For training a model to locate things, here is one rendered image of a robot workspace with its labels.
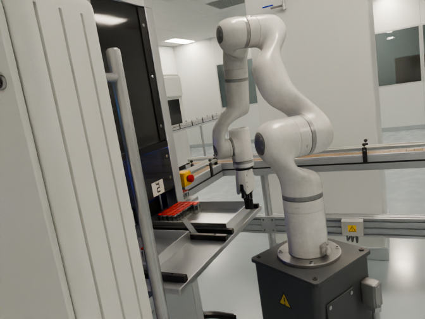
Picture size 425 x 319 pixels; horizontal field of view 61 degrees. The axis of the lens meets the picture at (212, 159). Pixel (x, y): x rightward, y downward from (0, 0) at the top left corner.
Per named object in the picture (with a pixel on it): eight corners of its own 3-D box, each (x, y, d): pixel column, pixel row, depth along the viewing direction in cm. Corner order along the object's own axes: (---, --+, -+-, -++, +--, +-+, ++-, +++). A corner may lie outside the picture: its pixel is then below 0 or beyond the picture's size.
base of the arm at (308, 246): (354, 250, 109) (349, 191, 106) (314, 275, 98) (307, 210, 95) (304, 236, 124) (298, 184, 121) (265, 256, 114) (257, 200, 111)
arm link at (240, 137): (235, 163, 141) (257, 159, 144) (230, 130, 139) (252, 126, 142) (227, 161, 149) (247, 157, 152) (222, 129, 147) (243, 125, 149)
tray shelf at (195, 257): (57, 279, 120) (56, 273, 120) (171, 208, 181) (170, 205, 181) (180, 295, 98) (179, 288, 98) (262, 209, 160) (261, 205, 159)
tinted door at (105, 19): (98, 160, 131) (63, -12, 121) (164, 140, 169) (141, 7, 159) (99, 160, 131) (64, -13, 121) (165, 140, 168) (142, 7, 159)
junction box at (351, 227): (341, 235, 216) (340, 221, 215) (343, 232, 221) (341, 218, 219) (363, 236, 211) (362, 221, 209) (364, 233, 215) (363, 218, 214)
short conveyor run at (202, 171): (171, 211, 183) (165, 181, 181) (146, 211, 191) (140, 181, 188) (225, 176, 243) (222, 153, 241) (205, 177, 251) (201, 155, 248)
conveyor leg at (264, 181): (269, 282, 250) (254, 174, 237) (272, 275, 258) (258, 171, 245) (281, 283, 246) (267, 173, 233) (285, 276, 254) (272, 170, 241)
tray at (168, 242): (67, 266, 124) (66, 257, 124) (118, 236, 147) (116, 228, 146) (148, 275, 109) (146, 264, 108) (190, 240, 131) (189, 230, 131)
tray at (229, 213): (152, 229, 149) (150, 221, 149) (184, 208, 172) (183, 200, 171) (227, 232, 133) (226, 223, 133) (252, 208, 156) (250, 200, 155)
